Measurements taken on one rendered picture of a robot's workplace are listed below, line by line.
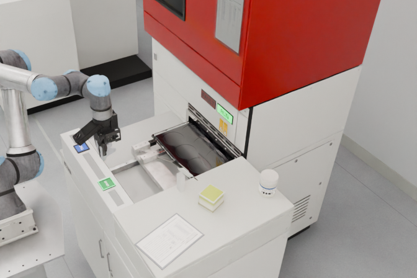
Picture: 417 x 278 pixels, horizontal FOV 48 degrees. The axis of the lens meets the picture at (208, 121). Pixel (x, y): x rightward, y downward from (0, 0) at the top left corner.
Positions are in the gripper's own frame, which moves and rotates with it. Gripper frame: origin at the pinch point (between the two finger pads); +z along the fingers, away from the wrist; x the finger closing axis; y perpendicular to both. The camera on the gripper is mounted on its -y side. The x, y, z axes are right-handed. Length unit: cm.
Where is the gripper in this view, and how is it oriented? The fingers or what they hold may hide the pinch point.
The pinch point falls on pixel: (101, 158)
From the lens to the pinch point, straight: 185.3
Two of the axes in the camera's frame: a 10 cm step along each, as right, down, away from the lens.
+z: -0.5, 7.9, 6.1
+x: -5.6, -5.3, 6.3
